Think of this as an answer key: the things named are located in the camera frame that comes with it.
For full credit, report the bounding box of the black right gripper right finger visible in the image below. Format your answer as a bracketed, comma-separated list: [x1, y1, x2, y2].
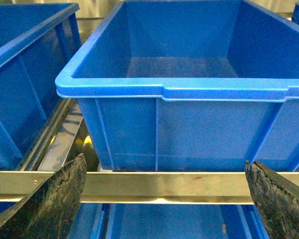
[245, 161, 299, 239]

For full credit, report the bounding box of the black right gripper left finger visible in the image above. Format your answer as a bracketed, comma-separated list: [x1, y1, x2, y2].
[0, 153, 87, 239]

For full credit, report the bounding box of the blue bin with buttons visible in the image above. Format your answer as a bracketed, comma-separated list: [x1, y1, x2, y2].
[0, 3, 81, 170]

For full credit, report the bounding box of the blue lower bin with sticker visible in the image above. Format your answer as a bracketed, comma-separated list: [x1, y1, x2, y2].
[106, 204, 252, 239]

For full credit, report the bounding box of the empty blue upper bin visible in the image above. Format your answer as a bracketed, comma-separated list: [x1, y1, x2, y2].
[55, 0, 299, 171]

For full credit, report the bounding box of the upper steel shelf rail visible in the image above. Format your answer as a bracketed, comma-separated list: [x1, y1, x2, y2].
[0, 170, 299, 205]

